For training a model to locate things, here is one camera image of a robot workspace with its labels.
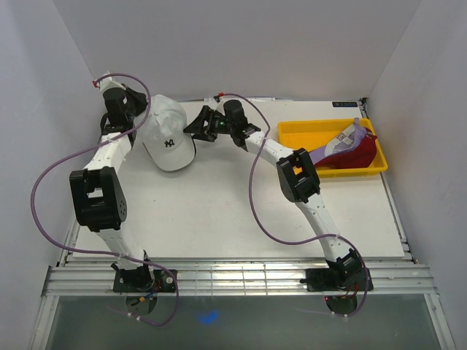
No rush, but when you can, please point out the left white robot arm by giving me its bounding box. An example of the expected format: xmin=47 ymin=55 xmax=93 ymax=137
xmin=69 ymin=78 xmax=155 ymax=292

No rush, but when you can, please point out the aluminium frame rail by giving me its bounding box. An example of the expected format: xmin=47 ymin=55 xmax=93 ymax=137
xmin=42 ymin=261 xmax=438 ymax=297

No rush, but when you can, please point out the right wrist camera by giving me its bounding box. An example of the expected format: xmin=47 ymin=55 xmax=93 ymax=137
xmin=209 ymin=93 xmax=225 ymax=110

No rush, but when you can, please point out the white baseball cap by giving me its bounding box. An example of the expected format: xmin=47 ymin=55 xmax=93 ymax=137
xmin=139 ymin=94 xmax=196 ymax=172

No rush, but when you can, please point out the lavender cap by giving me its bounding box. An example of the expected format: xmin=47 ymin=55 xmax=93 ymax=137
xmin=309 ymin=118 xmax=368 ymax=165

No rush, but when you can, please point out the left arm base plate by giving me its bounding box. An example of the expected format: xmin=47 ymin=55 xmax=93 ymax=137
xmin=112 ymin=270 xmax=175 ymax=293

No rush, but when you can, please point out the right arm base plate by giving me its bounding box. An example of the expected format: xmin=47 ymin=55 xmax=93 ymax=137
xmin=300 ymin=268 xmax=374 ymax=292

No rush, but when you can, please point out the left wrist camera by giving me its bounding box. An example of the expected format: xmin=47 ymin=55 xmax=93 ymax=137
xmin=93 ymin=77 xmax=125 ymax=94

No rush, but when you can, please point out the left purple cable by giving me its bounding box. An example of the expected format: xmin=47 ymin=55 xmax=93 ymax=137
xmin=30 ymin=72 xmax=180 ymax=326

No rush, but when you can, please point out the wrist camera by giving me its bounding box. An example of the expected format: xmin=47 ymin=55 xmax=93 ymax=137
xmin=93 ymin=77 xmax=125 ymax=94
xmin=209 ymin=93 xmax=225 ymax=110

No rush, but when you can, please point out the red cap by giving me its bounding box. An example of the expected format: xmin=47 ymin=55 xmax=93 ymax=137
xmin=313 ymin=128 xmax=377 ymax=169

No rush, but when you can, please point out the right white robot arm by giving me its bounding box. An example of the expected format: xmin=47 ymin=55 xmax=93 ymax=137
xmin=184 ymin=100 xmax=370 ymax=291

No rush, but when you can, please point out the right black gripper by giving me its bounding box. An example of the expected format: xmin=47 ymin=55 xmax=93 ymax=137
xmin=183 ymin=106 xmax=234 ymax=143

